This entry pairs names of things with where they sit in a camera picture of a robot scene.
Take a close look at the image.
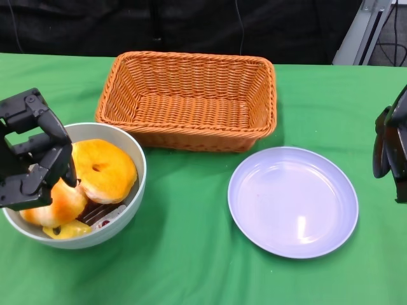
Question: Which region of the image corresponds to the orange glazed ring bread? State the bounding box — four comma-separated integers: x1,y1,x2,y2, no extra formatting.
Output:
70,139,139,205

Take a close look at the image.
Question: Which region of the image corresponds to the yellow cake slice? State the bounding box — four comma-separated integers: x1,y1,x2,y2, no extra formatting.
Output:
42,221,92,240

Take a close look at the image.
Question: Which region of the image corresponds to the grey metal stand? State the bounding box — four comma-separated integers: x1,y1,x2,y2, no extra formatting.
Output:
332,0,395,67

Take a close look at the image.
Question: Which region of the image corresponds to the chocolate layered cake slice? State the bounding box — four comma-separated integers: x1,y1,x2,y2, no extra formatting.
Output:
77,203,128,229

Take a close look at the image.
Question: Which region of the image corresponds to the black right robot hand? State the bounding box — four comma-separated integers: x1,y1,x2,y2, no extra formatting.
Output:
372,84,407,204

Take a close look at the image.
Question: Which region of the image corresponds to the black floor cable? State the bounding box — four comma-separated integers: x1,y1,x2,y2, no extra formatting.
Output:
377,39,407,67

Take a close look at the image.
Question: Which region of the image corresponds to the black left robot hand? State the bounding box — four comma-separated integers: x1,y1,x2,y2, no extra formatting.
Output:
0,88,79,212

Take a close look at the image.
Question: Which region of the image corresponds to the orange wicker basket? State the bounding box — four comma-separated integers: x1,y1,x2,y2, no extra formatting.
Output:
95,51,277,154

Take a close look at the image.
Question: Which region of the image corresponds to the black backdrop curtain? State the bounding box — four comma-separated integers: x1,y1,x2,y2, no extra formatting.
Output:
0,0,366,66

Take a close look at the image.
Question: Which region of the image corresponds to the orange white striped bread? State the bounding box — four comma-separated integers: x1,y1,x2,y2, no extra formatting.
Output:
19,177,89,227

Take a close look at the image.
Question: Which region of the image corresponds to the lilac round plate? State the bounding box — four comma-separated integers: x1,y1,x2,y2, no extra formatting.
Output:
227,146,359,260

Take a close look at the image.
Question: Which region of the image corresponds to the pale grey bowl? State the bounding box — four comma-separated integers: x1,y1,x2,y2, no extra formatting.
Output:
2,123,148,250

